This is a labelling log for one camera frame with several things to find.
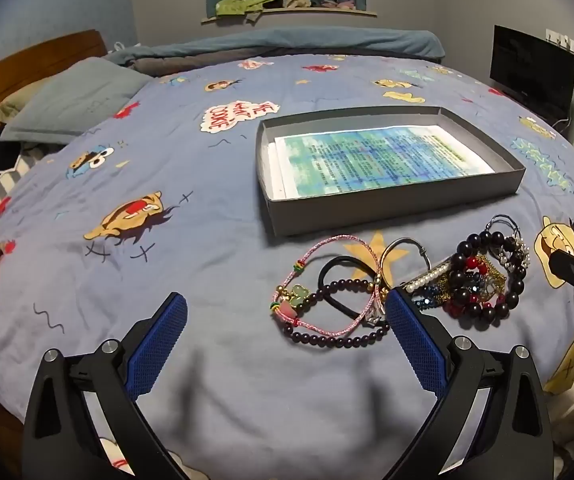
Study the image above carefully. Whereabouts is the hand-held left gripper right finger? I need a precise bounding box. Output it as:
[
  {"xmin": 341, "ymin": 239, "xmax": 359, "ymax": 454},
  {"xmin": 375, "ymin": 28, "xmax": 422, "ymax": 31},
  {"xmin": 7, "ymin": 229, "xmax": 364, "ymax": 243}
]
[{"xmin": 386, "ymin": 289, "xmax": 555, "ymax": 480}]

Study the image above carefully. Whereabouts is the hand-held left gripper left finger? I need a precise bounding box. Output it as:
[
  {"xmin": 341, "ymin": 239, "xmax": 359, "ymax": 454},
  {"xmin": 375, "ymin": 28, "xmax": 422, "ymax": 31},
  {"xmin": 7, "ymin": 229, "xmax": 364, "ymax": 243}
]
[{"xmin": 22, "ymin": 291, "xmax": 188, "ymax": 480}]

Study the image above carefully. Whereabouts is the large black bead bracelet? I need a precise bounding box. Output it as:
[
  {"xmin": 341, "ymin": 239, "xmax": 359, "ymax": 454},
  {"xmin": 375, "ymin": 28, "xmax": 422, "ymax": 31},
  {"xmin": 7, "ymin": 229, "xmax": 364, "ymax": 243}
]
[{"xmin": 447, "ymin": 230, "xmax": 526, "ymax": 329}]

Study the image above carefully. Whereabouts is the pink string bracelet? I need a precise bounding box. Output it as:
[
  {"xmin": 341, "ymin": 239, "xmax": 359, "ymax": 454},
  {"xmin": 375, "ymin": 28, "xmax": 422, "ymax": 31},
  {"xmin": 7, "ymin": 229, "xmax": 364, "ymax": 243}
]
[{"xmin": 272, "ymin": 235, "xmax": 380, "ymax": 339}]

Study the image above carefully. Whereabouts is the small dark bead bracelet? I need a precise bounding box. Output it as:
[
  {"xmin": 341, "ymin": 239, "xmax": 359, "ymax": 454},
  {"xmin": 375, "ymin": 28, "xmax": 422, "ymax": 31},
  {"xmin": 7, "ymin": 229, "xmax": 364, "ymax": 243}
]
[{"xmin": 282, "ymin": 280, "xmax": 390, "ymax": 347}]

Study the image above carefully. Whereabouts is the black hair tie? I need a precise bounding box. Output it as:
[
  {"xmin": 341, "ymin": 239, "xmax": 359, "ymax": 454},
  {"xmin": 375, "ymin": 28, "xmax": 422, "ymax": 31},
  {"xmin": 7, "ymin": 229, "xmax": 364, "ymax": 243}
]
[{"xmin": 317, "ymin": 255, "xmax": 384, "ymax": 327}]

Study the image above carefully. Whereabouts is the grey cardboard box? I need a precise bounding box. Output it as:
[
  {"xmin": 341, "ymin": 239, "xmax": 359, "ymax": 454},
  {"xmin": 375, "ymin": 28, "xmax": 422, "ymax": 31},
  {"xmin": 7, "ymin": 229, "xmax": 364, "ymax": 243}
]
[{"xmin": 256, "ymin": 106, "xmax": 526, "ymax": 237}]

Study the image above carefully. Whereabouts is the cartoon printed blue bed cover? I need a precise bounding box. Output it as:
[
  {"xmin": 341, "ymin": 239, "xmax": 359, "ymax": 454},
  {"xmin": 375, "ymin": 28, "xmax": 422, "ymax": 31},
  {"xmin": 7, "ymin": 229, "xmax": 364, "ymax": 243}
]
[{"xmin": 0, "ymin": 52, "xmax": 574, "ymax": 480}]

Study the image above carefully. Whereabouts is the black monitor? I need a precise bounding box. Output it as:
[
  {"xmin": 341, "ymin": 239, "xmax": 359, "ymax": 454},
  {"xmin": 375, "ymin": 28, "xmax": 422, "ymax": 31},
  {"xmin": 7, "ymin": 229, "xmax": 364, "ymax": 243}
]
[{"xmin": 489, "ymin": 24, "xmax": 574, "ymax": 124}]

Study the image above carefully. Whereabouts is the blue green printed paper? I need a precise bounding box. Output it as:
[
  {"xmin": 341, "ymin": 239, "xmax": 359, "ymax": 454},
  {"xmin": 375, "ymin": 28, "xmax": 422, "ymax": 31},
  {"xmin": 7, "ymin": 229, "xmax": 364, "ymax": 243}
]
[{"xmin": 267, "ymin": 125, "xmax": 496, "ymax": 200}]

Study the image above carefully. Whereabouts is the grey blue pillow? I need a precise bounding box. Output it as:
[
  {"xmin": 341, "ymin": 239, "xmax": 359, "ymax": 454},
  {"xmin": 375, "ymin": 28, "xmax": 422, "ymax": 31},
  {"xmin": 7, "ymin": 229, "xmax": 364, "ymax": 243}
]
[{"xmin": 1, "ymin": 57, "xmax": 154, "ymax": 144}]

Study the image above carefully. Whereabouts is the yellowish pillow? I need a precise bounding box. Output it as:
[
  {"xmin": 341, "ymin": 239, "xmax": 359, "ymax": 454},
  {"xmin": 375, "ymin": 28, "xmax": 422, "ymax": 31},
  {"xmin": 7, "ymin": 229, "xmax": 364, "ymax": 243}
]
[{"xmin": 0, "ymin": 77, "xmax": 54, "ymax": 124}]

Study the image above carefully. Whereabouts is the grey folded blanket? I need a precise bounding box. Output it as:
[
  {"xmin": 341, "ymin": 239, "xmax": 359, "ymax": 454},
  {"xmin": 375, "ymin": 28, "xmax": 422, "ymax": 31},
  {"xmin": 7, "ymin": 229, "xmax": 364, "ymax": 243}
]
[{"xmin": 132, "ymin": 50, "xmax": 272, "ymax": 77}]

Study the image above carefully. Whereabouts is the wooden headboard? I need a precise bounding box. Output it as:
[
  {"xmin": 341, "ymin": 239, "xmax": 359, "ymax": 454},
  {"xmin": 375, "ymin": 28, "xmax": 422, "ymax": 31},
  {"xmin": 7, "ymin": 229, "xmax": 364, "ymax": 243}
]
[{"xmin": 0, "ymin": 29, "xmax": 110, "ymax": 147}]

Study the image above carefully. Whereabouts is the teal folded blanket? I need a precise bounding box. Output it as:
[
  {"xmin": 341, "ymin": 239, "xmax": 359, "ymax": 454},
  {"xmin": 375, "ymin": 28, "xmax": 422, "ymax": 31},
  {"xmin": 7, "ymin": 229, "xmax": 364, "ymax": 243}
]
[{"xmin": 103, "ymin": 27, "xmax": 446, "ymax": 69}]

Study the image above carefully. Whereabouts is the window sill shelf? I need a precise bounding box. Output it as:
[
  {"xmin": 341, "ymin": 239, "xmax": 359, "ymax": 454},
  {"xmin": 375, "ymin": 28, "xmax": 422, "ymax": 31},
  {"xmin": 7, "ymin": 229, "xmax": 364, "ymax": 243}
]
[{"xmin": 200, "ymin": 7, "xmax": 378, "ymax": 25}]

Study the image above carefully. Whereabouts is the green cloth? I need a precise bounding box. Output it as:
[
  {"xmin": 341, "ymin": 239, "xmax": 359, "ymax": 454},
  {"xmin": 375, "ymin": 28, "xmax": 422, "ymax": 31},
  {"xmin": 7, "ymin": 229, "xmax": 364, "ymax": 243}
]
[{"xmin": 215, "ymin": 0, "xmax": 284, "ymax": 16}]

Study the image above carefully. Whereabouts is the blue crystal bracelet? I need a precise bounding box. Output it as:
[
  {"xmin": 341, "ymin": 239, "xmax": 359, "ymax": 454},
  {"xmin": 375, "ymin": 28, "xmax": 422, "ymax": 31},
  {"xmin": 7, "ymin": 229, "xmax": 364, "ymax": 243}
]
[{"xmin": 411, "ymin": 282, "xmax": 450, "ymax": 311}]

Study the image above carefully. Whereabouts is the red bead bracelet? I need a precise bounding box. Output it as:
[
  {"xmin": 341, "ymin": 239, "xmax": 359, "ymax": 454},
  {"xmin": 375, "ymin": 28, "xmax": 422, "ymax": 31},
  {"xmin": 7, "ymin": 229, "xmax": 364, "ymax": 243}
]
[{"xmin": 459, "ymin": 256, "xmax": 492, "ymax": 308}]

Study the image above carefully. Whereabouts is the wall hook rack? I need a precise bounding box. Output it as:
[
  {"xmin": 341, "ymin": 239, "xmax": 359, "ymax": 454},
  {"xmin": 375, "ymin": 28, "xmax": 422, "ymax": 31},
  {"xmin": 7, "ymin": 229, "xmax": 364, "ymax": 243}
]
[{"xmin": 545, "ymin": 28, "xmax": 574, "ymax": 57}]

